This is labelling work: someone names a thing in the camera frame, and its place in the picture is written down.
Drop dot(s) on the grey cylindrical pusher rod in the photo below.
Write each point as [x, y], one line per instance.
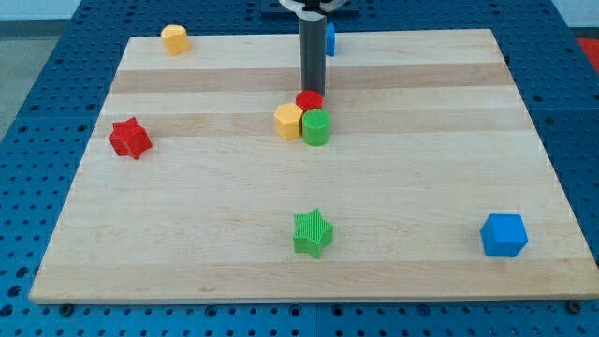
[312, 36]

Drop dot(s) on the blue triangle block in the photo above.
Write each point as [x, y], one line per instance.
[330, 40]

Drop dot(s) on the red cylinder block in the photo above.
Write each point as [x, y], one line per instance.
[309, 99]

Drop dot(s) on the yellow hexagon block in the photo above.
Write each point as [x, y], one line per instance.
[287, 121]

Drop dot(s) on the green cylinder block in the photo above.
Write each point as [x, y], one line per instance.
[316, 127]

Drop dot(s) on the wooden board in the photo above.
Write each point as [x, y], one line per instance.
[429, 136]

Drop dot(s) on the green star block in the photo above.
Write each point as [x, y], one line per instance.
[312, 233]

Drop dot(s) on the red star block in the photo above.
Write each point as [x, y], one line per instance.
[129, 138]

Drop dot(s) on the blue cube block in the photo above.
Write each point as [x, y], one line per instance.
[503, 235]

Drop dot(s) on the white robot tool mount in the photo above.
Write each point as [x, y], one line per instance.
[312, 5]

